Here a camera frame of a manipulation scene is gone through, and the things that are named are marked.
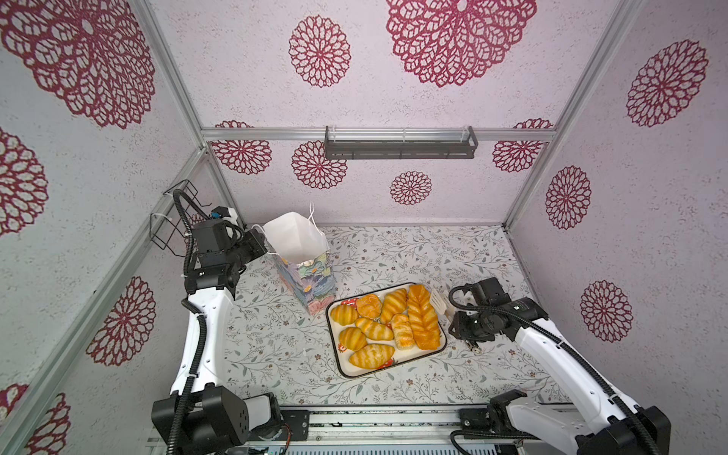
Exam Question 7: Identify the orange croissant bread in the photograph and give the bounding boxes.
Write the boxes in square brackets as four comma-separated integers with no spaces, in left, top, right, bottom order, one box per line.
[356,294,383,320]

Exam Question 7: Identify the round yellow bun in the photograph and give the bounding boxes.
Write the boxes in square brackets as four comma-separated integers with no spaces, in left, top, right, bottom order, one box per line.
[337,326,368,352]
[329,304,359,326]

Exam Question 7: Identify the long braided bread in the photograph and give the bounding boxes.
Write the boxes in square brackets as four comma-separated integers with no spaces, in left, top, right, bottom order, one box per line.
[407,284,441,350]

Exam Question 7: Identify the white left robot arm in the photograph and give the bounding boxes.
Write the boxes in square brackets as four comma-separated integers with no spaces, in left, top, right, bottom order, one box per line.
[151,189,284,454]

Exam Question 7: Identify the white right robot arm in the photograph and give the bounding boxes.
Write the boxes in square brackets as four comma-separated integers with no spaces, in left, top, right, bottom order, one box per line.
[447,278,671,454]

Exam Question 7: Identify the black wire basket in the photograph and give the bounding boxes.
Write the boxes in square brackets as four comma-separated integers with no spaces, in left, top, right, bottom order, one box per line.
[148,179,210,258]

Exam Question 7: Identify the round yellow bun lower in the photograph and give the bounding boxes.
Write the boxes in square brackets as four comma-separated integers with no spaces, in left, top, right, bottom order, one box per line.
[337,326,368,352]

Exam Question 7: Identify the white strawberry tray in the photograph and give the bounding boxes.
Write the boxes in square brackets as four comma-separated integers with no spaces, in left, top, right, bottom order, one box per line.
[325,282,447,379]

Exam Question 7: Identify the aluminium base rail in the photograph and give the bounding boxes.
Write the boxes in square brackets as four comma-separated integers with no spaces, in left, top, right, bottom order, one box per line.
[144,403,627,455]

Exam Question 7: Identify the striped croissant upper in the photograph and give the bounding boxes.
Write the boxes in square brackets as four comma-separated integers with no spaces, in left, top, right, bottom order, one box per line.
[379,288,408,324]

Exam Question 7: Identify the small striped bread roll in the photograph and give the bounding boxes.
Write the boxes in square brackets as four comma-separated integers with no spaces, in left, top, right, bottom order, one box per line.
[390,313,415,351]

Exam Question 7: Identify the striped roll middle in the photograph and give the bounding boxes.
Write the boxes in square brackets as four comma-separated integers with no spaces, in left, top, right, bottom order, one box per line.
[355,318,394,341]

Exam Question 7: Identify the floral paper bag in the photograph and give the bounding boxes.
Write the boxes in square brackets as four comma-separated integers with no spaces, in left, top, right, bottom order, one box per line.
[254,203,336,316]

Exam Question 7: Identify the round yellow bun upper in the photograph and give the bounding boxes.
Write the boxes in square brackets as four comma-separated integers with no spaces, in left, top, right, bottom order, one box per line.
[329,304,359,326]

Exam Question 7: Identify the cream slotted tongs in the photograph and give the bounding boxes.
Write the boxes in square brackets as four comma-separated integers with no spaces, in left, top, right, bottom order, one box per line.
[430,288,483,355]

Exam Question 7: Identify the large oval striped loaf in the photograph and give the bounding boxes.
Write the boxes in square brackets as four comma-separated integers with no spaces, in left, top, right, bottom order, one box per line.
[349,344,395,370]

